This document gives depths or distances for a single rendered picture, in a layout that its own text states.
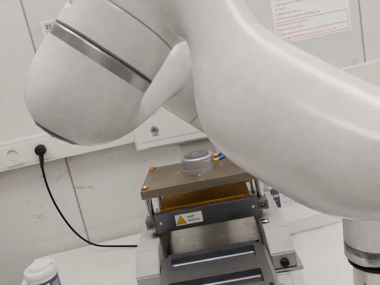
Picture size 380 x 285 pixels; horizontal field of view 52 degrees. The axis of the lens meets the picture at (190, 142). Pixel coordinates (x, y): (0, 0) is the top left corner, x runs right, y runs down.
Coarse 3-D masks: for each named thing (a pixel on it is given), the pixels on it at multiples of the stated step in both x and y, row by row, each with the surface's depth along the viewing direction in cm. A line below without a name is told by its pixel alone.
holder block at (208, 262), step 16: (256, 240) 79; (176, 256) 79; (192, 256) 78; (208, 256) 78; (224, 256) 78; (240, 256) 77; (256, 256) 73; (176, 272) 73; (192, 272) 72; (208, 272) 71; (224, 272) 70; (240, 272) 70; (256, 272) 70
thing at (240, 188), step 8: (232, 184) 94; (240, 184) 93; (184, 192) 96; (192, 192) 95; (200, 192) 94; (208, 192) 92; (216, 192) 91; (224, 192) 90; (232, 192) 89; (240, 192) 88; (248, 192) 87; (168, 200) 93; (176, 200) 92; (184, 200) 91; (192, 200) 90; (200, 200) 89; (208, 200) 88; (216, 200) 87; (160, 208) 89; (168, 208) 88; (176, 208) 88
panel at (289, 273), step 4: (284, 272) 79; (288, 272) 79; (280, 276) 79; (284, 276) 78; (288, 276) 78; (292, 276) 78; (280, 280) 78; (284, 280) 78; (288, 280) 78; (292, 280) 78; (280, 284) 78; (284, 284) 78; (288, 284) 78; (292, 284) 78
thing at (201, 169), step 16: (192, 160) 90; (208, 160) 91; (224, 160) 97; (160, 176) 95; (176, 176) 92; (192, 176) 90; (208, 176) 88; (224, 176) 86; (240, 176) 86; (144, 192) 87; (160, 192) 87; (176, 192) 87
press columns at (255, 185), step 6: (252, 180) 102; (258, 180) 87; (252, 186) 103; (258, 186) 87; (252, 192) 103; (258, 192) 87; (150, 198) 88; (156, 198) 104; (150, 204) 88; (150, 210) 88; (264, 210) 88; (150, 216) 89; (156, 234) 90
